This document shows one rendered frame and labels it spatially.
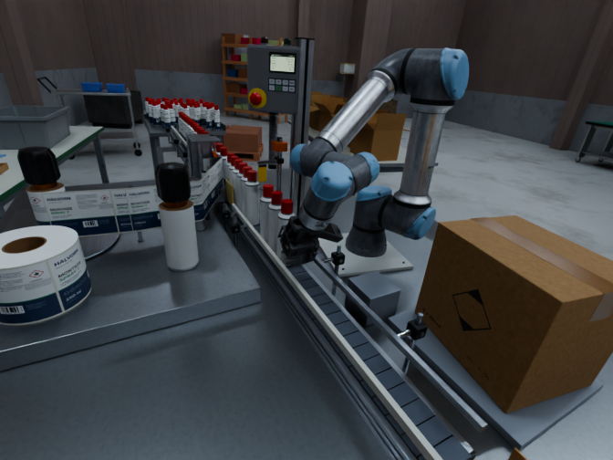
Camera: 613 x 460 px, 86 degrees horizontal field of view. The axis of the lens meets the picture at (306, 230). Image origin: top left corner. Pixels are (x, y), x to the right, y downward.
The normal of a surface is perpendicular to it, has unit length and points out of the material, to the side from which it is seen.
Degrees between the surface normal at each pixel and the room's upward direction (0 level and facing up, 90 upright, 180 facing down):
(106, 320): 0
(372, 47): 90
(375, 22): 90
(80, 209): 90
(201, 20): 90
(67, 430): 0
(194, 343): 0
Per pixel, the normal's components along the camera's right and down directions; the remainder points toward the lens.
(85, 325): 0.06, -0.90
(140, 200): 0.52, 0.40
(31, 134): 0.32, 0.51
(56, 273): 0.90, 0.25
